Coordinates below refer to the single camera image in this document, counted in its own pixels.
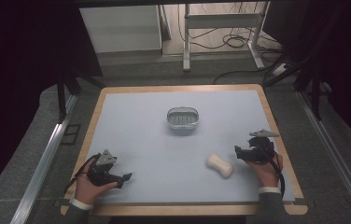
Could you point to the white soap bar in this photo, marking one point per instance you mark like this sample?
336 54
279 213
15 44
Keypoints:
219 165

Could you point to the person's left hand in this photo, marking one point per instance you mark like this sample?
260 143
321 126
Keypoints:
86 191

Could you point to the black tripod stand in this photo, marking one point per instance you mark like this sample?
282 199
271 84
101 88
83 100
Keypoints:
315 90
61 93

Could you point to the aluminium rail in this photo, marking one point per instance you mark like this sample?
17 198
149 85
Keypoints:
335 158
43 161

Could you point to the white metal table frame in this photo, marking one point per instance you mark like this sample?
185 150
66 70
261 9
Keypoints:
223 20

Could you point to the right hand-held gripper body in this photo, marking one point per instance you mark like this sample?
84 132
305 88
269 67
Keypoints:
260 149

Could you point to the white power strip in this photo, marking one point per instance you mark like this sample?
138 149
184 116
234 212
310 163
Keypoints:
280 69

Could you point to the black curtain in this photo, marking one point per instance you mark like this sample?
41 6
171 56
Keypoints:
348 62
15 77

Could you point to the white cabinet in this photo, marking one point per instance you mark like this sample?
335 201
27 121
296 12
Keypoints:
120 28

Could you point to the pale blue table mat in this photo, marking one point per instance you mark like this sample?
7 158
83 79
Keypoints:
170 161

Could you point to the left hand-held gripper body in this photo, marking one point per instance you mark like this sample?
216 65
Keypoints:
100 174

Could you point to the white soap dish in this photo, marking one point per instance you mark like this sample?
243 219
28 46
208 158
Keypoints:
182 118

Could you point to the person's right hand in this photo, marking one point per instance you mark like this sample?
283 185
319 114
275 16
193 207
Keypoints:
267 174

